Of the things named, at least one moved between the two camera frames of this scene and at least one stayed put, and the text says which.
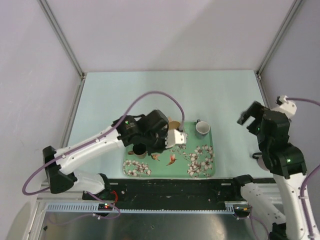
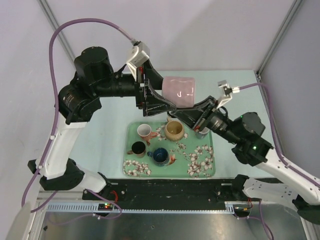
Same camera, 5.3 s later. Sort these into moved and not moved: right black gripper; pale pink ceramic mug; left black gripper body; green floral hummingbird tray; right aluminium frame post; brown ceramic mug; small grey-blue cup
Moved: pale pink ceramic mug; right black gripper; left black gripper body
Not moved: green floral hummingbird tray; right aluminium frame post; small grey-blue cup; brown ceramic mug
